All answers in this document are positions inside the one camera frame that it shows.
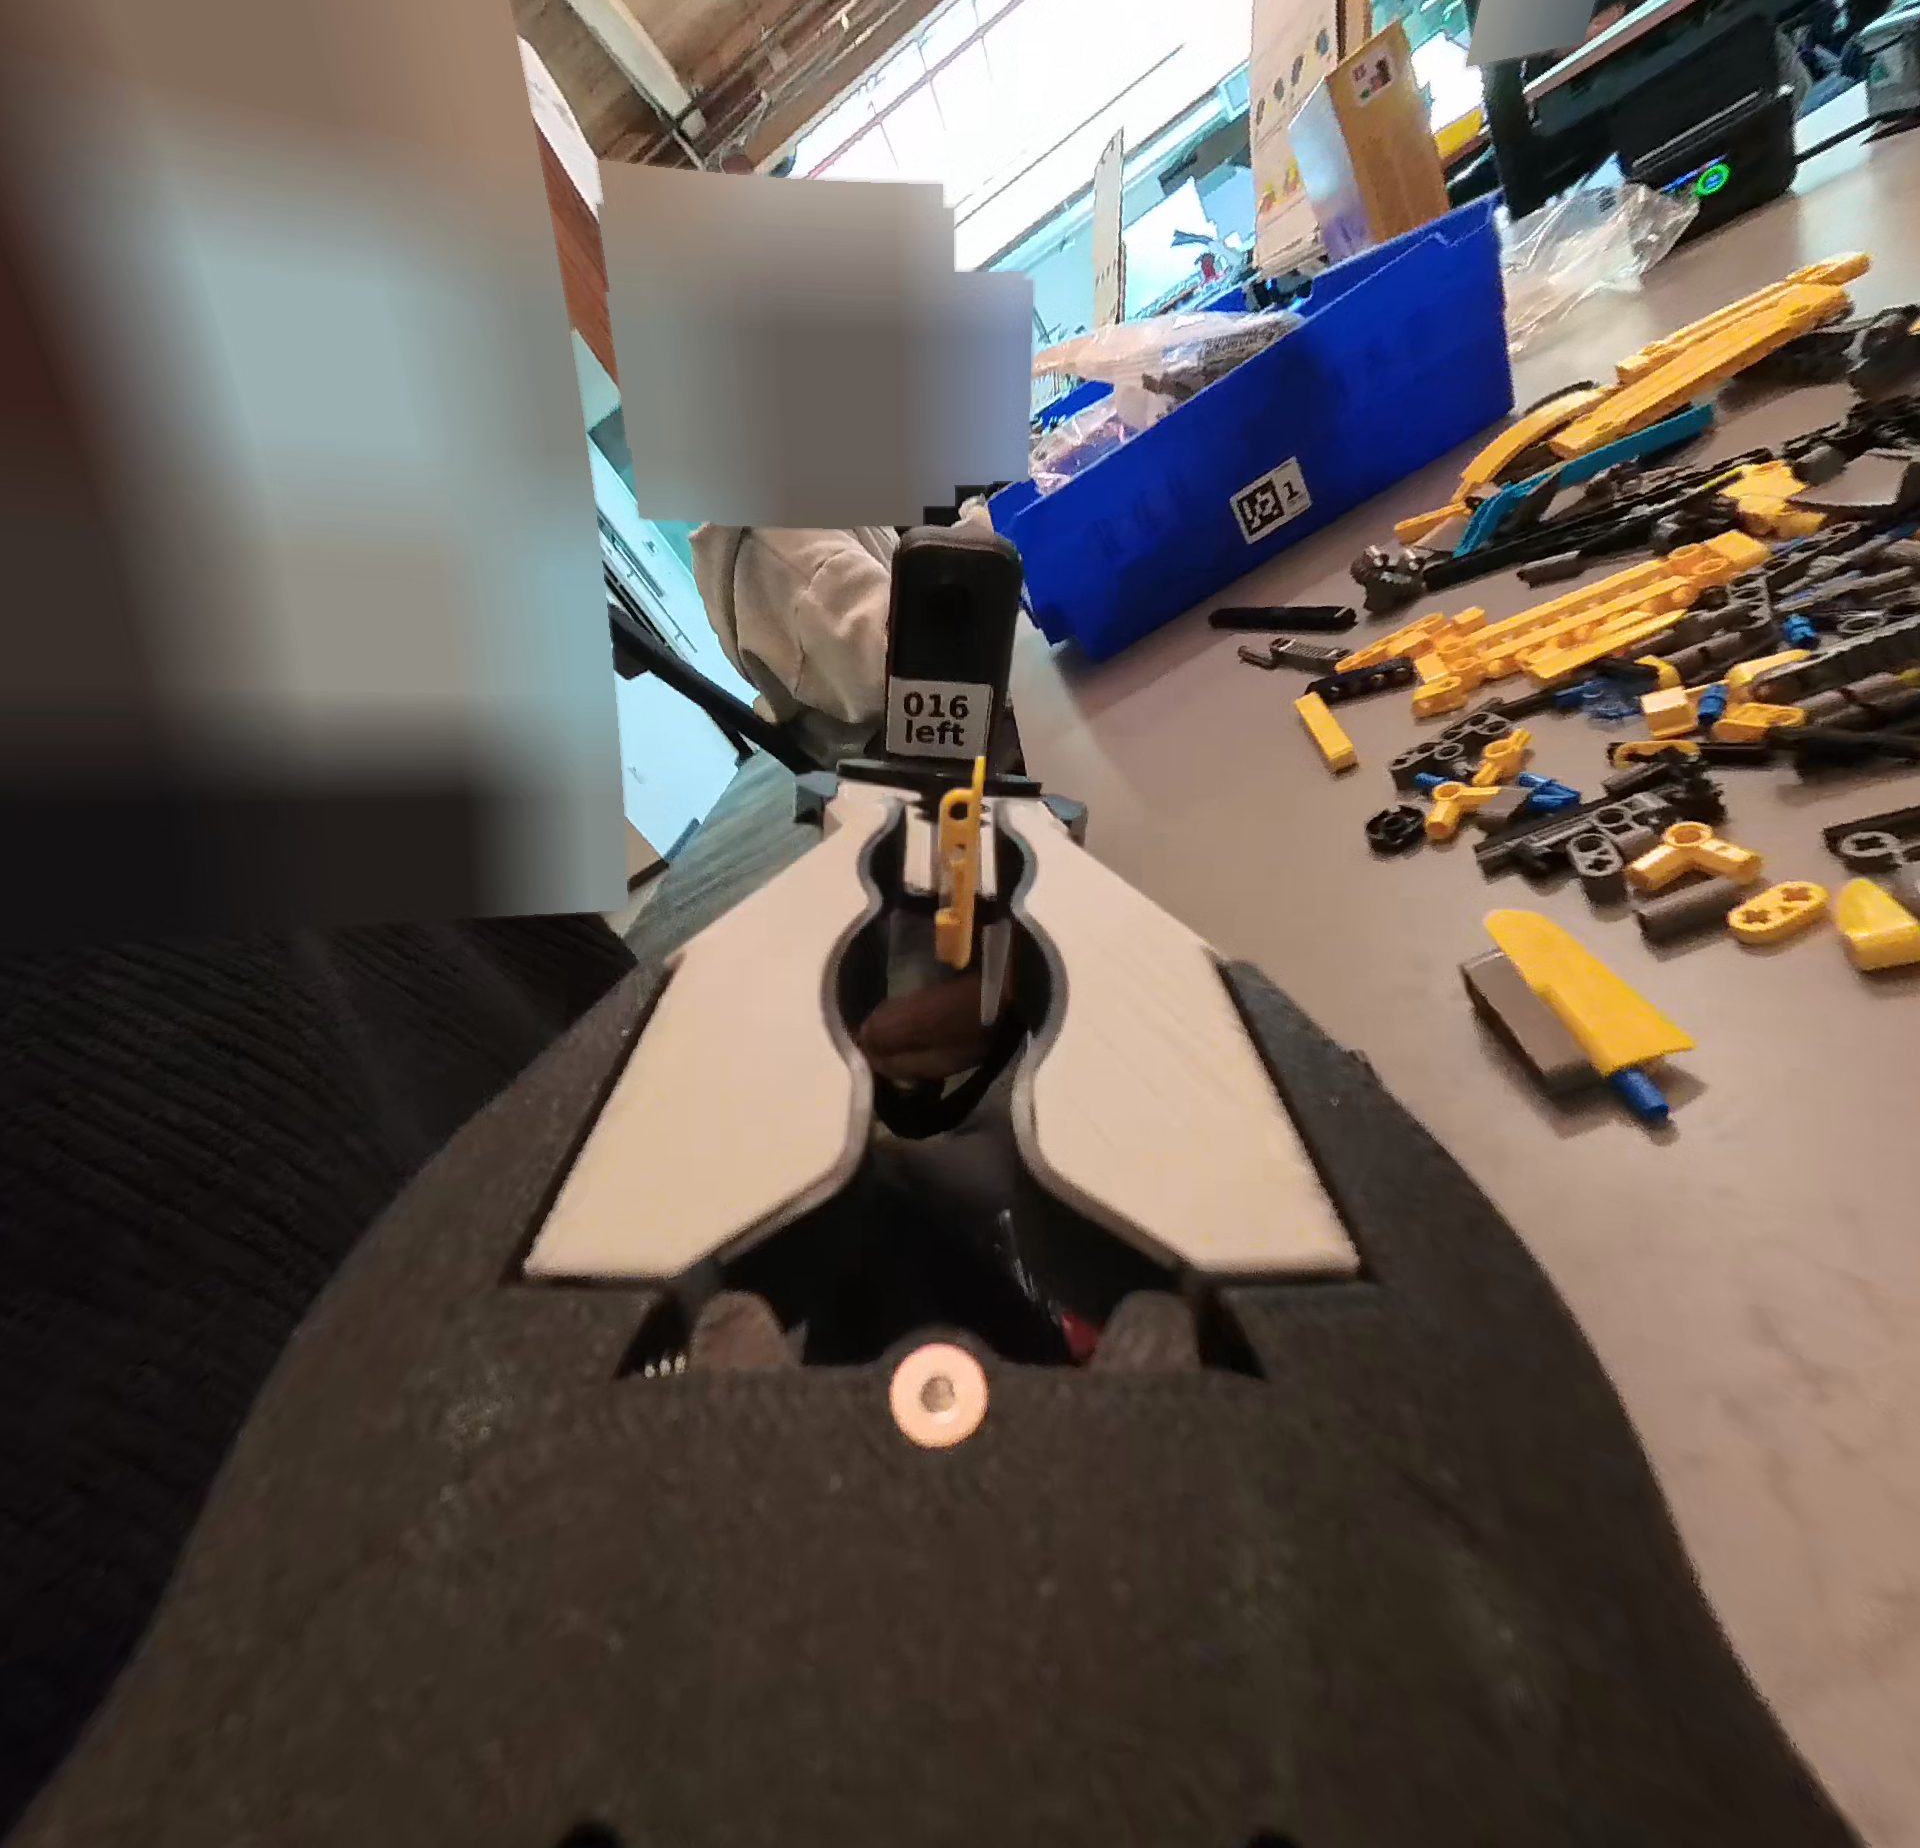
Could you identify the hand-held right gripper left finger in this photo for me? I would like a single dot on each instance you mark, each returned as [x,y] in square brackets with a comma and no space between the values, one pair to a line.
[720,1097]

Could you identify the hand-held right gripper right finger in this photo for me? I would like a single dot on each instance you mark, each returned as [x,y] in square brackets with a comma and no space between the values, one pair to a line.
[1186,1112]

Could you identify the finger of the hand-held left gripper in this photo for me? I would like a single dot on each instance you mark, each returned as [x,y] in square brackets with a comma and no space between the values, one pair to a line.
[922,852]
[994,932]

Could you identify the yellow curved slope piece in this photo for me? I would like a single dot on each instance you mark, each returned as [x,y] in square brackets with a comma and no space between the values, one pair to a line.
[957,932]

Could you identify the pile of toy building pieces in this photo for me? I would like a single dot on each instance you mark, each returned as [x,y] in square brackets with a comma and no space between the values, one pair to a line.
[1560,617]

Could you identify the black office chair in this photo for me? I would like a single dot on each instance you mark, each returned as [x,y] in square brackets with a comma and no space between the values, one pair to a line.
[706,692]

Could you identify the black beam with holes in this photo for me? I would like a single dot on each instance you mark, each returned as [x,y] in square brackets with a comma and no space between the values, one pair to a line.
[1282,617]

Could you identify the clear plastic bags of parts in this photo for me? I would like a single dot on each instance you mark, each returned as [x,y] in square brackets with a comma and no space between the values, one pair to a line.
[1186,348]

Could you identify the grey shock absorber spring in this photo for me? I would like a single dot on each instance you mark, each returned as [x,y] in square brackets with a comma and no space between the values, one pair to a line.
[1298,657]

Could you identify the grey brick with yellow slope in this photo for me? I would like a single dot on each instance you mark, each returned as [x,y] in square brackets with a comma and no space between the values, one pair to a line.
[1576,1001]

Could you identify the blue storage bin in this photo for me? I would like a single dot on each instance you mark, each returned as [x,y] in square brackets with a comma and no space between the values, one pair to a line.
[1351,407]

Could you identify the purple cardboard box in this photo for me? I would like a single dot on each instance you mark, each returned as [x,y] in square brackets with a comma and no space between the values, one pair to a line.
[1372,152]

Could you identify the white and yellow cardboard box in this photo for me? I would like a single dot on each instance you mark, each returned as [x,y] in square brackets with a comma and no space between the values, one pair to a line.
[1298,92]

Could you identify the crumpled clear plastic bag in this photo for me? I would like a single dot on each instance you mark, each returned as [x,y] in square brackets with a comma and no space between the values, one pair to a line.
[1605,251]

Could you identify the black mini computer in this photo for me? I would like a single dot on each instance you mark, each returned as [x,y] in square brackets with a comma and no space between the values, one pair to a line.
[1710,123]

